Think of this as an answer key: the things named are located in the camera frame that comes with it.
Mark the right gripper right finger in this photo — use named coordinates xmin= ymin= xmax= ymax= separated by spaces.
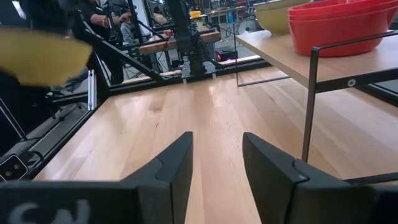
xmin=242 ymin=132 xmax=374 ymax=224

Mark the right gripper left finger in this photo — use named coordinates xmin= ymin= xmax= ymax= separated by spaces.
xmin=121 ymin=131 xmax=194 ymax=224

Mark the yellow bowl patterned white inside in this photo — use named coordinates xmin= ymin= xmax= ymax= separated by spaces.
xmin=253 ymin=0 xmax=312 ymax=12
xmin=255 ymin=8 xmax=292 ymax=35
xmin=0 ymin=26 xmax=93 ymax=88

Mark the person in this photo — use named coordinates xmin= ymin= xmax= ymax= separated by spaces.
xmin=152 ymin=5 xmax=170 ymax=26
xmin=77 ymin=0 xmax=133 ymax=85
xmin=119 ymin=20 xmax=144 ymax=44

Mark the wooden workbench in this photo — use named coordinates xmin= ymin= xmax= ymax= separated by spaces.
xmin=138 ymin=29 xmax=222 ymax=74

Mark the black device purple light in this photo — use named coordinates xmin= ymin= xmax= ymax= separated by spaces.
xmin=215 ymin=45 xmax=239 ymax=62

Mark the silver frame bracket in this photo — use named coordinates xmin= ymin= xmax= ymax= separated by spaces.
xmin=88 ymin=70 xmax=96 ymax=111

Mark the black aluminium rig frame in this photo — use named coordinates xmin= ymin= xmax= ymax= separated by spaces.
xmin=0 ymin=0 xmax=271 ymax=183

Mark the wooden shelf black metal frame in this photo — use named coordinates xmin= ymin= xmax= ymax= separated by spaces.
xmin=233 ymin=18 xmax=398 ymax=187

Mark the black camera box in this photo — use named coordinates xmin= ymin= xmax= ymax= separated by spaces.
xmin=0 ymin=154 xmax=29 ymax=183

